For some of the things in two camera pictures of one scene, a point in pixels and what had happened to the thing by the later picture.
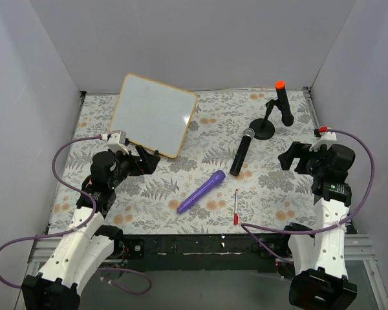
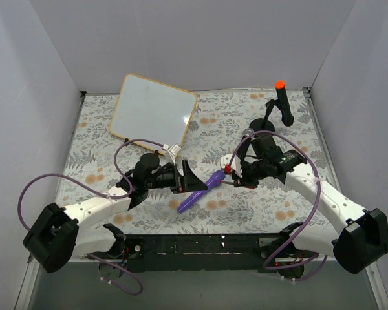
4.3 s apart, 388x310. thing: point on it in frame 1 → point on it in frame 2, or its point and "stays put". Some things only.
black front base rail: x=212 y=252 stays put
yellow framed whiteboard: x=153 y=115 stays put
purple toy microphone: x=216 y=178 stays put
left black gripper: x=137 y=162 → x=180 y=177
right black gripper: x=301 y=158 → x=242 y=175
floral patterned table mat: x=224 y=179 stays put
